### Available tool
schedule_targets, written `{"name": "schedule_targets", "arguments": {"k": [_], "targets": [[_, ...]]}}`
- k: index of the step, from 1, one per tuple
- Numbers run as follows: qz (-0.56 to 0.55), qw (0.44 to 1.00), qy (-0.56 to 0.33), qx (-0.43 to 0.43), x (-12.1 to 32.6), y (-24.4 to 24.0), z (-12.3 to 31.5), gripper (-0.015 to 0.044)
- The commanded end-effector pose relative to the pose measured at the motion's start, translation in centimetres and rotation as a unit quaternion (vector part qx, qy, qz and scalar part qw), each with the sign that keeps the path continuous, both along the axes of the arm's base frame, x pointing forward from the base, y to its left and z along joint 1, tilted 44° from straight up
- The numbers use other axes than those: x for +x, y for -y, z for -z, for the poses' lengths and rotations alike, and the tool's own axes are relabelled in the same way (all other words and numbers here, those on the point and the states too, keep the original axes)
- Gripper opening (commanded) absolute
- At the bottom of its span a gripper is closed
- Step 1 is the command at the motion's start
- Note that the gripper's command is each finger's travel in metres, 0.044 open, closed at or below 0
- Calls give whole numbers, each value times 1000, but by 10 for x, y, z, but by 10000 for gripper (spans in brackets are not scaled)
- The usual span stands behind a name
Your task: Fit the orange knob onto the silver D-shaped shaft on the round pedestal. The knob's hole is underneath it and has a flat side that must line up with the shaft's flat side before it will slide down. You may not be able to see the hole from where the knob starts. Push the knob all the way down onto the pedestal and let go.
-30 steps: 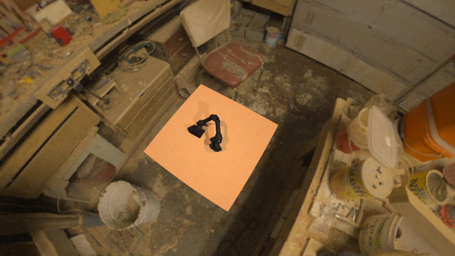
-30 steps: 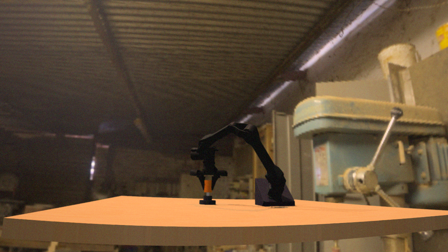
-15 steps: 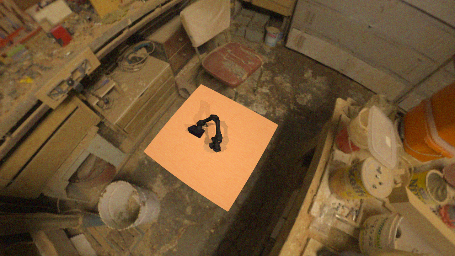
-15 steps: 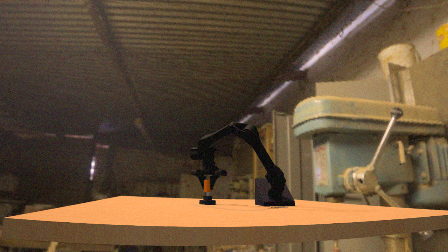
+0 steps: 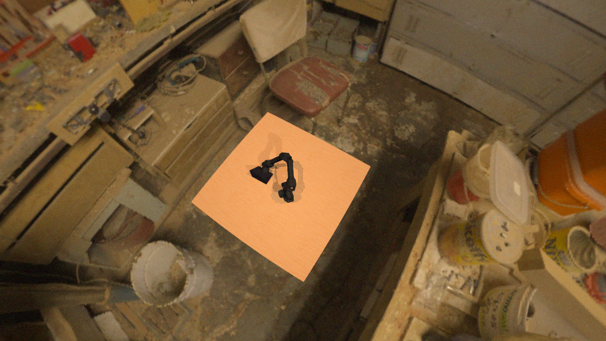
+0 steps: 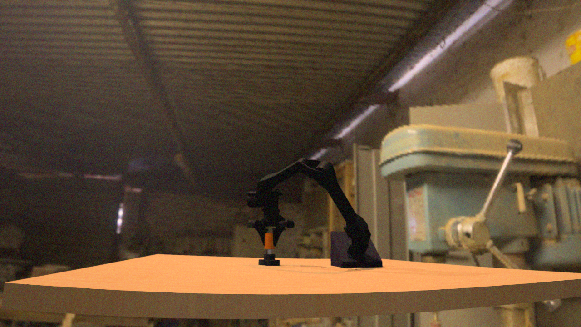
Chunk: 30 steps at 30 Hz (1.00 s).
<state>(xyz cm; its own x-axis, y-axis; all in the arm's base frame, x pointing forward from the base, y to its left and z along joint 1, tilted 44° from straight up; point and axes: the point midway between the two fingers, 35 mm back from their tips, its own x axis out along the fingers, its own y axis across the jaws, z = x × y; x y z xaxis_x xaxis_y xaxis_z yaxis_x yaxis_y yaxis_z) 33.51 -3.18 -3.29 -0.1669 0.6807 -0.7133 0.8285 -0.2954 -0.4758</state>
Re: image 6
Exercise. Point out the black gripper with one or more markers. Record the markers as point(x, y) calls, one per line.
point(270, 219)

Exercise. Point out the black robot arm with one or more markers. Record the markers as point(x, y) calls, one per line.
point(323, 172)

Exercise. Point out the orange knob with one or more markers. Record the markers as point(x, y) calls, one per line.
point(269, 241)

